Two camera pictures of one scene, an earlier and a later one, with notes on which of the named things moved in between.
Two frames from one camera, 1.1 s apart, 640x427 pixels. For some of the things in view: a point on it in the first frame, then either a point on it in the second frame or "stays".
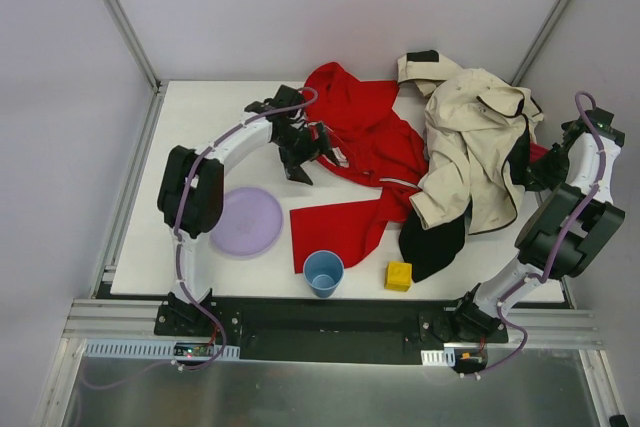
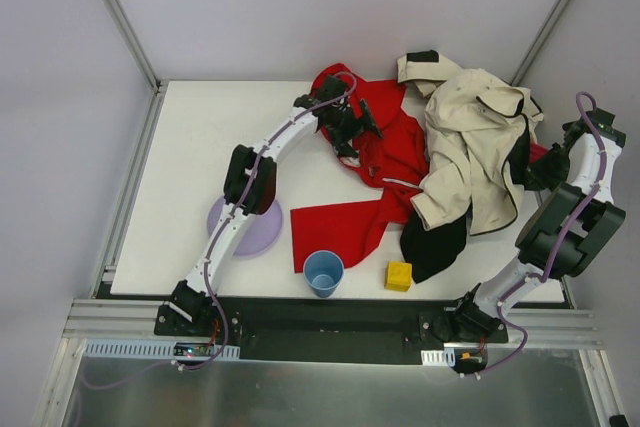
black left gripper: [298, 155] to [348, 126]
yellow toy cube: [398, 276] stays
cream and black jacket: [479, 129] stays
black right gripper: [542, 173] stays
